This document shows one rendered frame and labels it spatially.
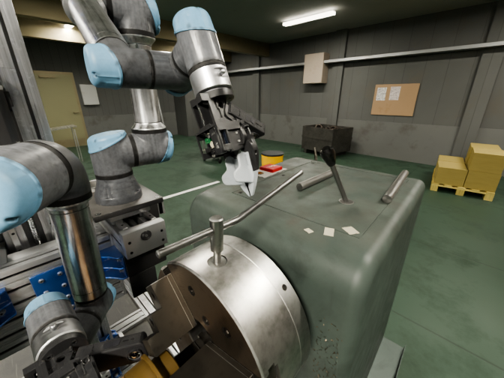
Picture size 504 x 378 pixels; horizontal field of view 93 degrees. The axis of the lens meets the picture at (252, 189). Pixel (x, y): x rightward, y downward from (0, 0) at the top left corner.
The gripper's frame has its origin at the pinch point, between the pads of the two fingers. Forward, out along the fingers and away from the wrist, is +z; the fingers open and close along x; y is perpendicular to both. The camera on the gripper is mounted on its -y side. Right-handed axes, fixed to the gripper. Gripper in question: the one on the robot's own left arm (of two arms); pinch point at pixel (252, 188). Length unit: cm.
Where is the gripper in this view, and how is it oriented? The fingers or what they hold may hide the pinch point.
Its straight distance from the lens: 50.3
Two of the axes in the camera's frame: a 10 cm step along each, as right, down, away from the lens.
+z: 2.9, 9.5, 0.9
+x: 6.9, -1.5, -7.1
